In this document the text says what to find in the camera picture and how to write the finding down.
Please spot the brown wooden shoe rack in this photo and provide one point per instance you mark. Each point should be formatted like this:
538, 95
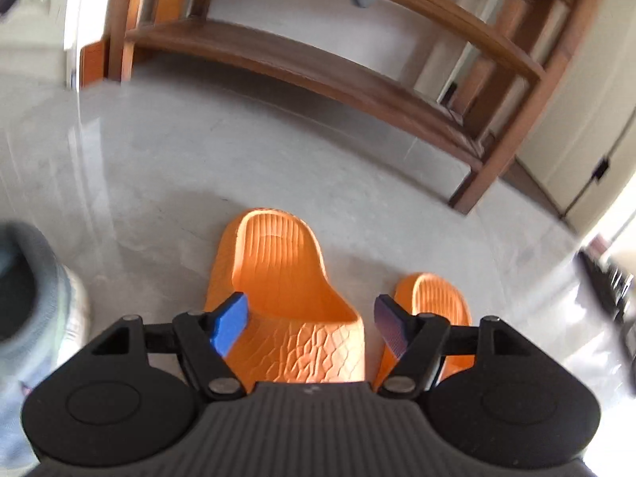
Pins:
298, 59

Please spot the black slipper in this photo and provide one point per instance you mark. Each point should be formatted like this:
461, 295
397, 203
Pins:
603, 283

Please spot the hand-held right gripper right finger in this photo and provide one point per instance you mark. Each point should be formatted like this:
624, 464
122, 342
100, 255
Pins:
392, 325

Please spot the grey lace-up sneaker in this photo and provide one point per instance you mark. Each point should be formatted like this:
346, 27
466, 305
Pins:
35, 268

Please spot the white door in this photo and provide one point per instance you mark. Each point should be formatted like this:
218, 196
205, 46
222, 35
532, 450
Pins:
586, 109

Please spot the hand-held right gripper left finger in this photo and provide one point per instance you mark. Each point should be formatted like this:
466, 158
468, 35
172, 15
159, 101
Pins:
229, 323

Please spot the orange textured slide sandal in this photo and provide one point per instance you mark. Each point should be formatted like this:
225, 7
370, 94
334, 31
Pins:
278, 268
437, 298

